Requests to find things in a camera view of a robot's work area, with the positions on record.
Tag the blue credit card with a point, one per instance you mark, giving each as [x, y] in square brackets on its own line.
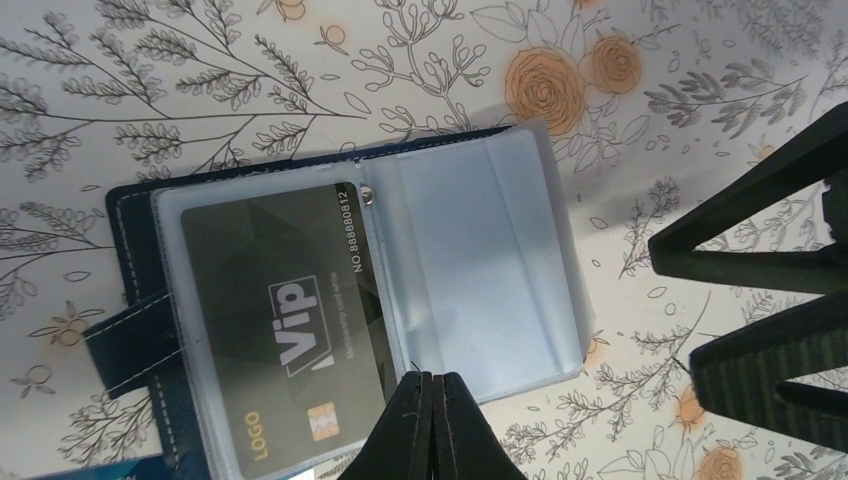
[99, 472]

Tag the blue card holder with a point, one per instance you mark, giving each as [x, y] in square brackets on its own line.
[470, 243]

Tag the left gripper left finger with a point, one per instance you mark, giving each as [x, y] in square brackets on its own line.
[399, 445]

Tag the floral table mat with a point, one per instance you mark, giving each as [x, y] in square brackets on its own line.
[652, 107]

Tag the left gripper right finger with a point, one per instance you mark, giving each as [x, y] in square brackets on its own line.
[463, 444]

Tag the black card with chip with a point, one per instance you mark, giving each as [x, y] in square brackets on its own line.
[280, 310]

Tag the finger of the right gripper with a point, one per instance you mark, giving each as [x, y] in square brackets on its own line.
[752, 374]
[817, 153]

